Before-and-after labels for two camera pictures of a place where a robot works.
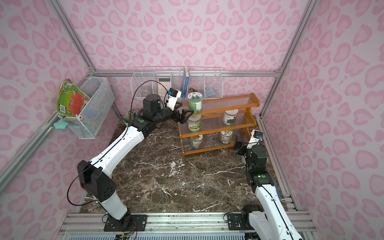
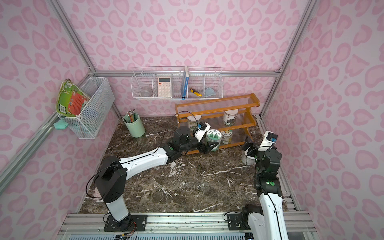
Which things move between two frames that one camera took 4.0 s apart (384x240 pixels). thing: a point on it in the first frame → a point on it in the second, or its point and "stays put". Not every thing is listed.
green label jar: [194, 123] stays put
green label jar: [195, 100] → [214, 135]
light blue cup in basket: [209, 91] stays put
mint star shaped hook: [60, 124] stays put
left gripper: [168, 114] → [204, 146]
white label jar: [229, 117] stays put
